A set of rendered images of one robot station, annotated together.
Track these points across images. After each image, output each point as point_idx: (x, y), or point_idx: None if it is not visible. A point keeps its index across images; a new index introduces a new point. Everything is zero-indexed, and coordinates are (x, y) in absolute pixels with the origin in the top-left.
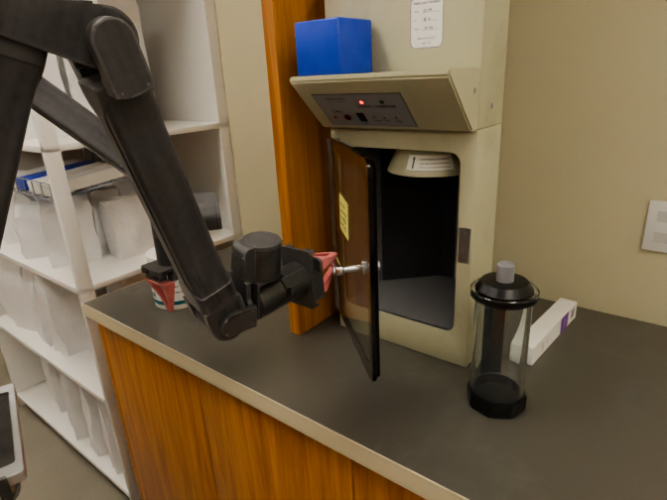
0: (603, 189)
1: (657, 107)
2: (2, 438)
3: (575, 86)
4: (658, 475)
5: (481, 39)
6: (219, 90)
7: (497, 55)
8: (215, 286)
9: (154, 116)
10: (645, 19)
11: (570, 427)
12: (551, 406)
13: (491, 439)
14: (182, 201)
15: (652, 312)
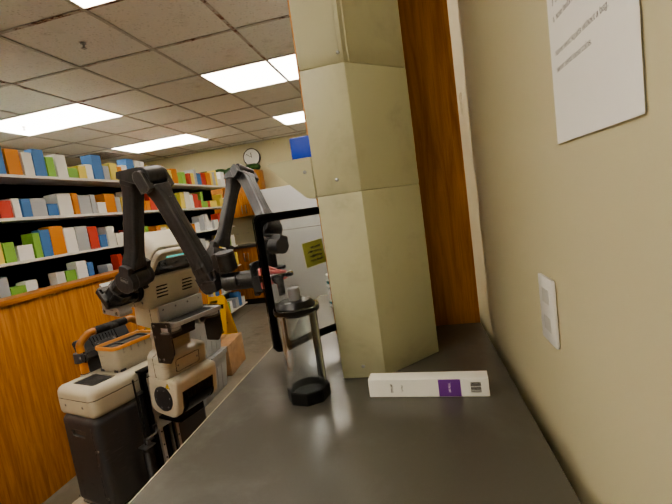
0: (526, 257)
1: (529, 160)
2: (189, 316)
3: (505, 146)
4: (259, 465)
5: (309, 139)
6: None
7: (337, 144)
8: (196, 267)
9: (162, 198)
10: (513, 67)
11: (297, 425)
12: (319, 414)
13: (267, 404)
14: (177, 229)
15: (563, 429)
